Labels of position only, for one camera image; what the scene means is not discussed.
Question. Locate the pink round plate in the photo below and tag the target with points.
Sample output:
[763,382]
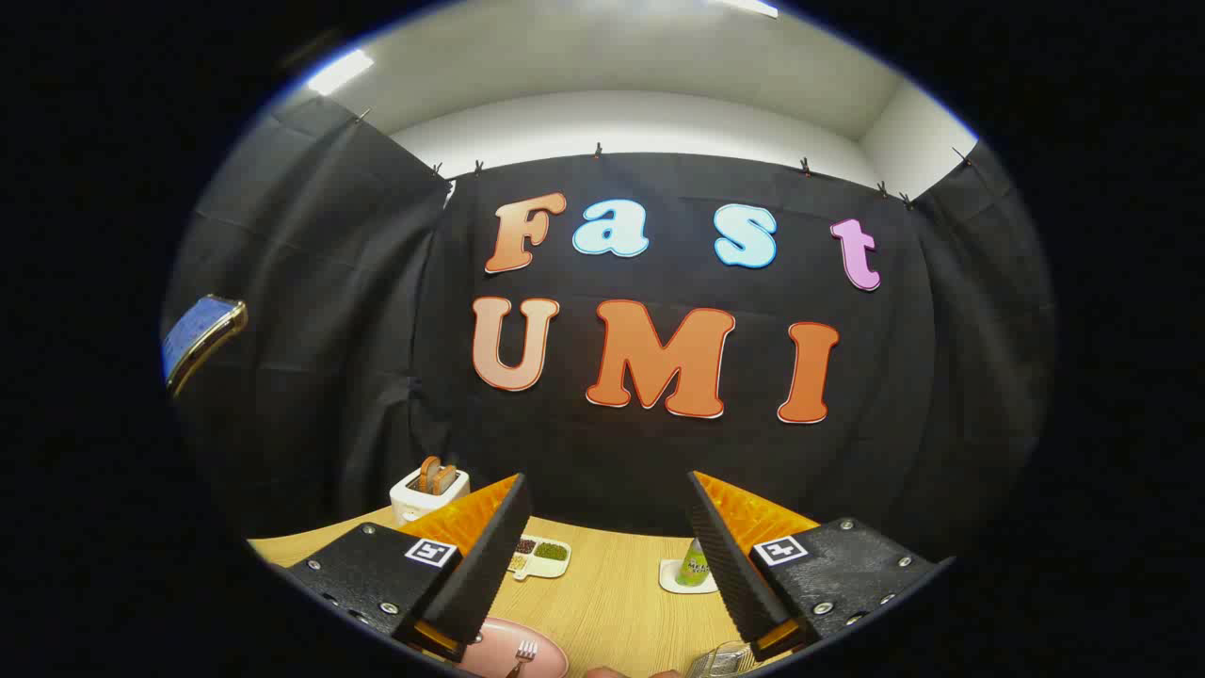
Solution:
[494,650]

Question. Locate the brown toast slice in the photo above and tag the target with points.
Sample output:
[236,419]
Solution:
[447,476]
[428,474]

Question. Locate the row of black cloth clips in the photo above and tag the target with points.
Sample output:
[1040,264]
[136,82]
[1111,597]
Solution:
[598,150]

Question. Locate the green soda bottle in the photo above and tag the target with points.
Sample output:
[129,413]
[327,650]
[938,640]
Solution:
[695,567]

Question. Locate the perforated metal tray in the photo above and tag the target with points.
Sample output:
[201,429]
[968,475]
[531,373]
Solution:
[720,662]

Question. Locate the white square coaster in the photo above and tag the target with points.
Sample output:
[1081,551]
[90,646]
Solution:
[670,579]

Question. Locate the ceiling light panel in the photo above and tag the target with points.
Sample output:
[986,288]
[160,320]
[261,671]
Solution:
[748,7]
[339,72]

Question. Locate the blue gold-framed object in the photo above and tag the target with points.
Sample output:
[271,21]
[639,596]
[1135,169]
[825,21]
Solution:
[200,339]

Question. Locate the white divided dish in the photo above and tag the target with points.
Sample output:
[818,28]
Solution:
[541,568]

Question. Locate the green beans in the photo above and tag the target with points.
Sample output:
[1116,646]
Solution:
[552,552]

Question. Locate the white toaster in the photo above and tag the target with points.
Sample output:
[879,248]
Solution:
[428,504]

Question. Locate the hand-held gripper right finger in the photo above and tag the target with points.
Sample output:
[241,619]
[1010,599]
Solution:
[730,565]

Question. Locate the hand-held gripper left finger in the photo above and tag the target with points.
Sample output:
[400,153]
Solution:
[490,565]

